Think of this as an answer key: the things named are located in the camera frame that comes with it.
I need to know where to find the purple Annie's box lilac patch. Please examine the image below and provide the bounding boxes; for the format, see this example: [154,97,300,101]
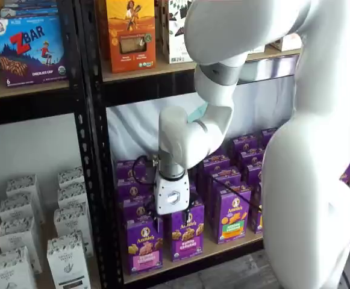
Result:
[189,182,205,205]
[170,204,205,262]

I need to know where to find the white carton grey print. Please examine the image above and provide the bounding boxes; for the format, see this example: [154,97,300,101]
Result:
[57,180,87,208]
[57,166,85,187]
[0,216,43,266]
[0,246,39,289]
[53,200,89,241]
[5,173,45,201]
[0,194,45,225]
[46,231,92,289]

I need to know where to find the Simple Mills chocolate thins box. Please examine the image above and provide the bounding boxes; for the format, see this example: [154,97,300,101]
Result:
[167,0,196,64]

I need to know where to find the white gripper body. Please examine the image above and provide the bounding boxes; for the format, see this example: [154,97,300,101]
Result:
[154,175,191,216]

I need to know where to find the purple Annie's box orange patch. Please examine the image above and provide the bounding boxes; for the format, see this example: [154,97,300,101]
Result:
[231,134,258,154]
[239,148,266,167]
[251,192,264,234]
[243,164,264,194]

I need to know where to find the orange Revival snack box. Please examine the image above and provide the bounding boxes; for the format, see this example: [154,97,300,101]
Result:
[105,0,157,74]

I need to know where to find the purple Annie's snack box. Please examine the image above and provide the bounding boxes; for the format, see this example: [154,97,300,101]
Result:
[340,159,350,185]

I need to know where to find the black metal shelving rack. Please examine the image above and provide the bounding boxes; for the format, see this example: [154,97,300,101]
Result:
[0,0,96,289]
[80,0,350,289]

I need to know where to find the purple Annie's box pink patch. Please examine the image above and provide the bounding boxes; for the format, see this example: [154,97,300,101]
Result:
[122,197,157,223]
[117,179,156,202]
[125,217,164,275]
[114,159,148,181]

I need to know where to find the purple Annie's box maroon patch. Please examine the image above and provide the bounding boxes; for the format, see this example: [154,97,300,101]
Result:
[261,128,277,148]

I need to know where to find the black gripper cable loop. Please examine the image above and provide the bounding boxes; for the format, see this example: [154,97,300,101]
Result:
[132,155,159,185]

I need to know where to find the blue ZBar snack box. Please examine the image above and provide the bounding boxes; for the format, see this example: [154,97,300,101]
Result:
[0,14,69,87]
[0,5,58,18]
[13,0,58,8]

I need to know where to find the black floor cable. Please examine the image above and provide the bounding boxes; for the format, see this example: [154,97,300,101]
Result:
[340,264,350,289]

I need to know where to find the purple Annie's box green patch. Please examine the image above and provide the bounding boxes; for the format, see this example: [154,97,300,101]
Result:
[209,167,242,193]
[203,155,231,176]
[213,184,252,245]

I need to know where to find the long black robot cable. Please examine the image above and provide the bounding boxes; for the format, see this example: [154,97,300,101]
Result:
[210,177,264,211]

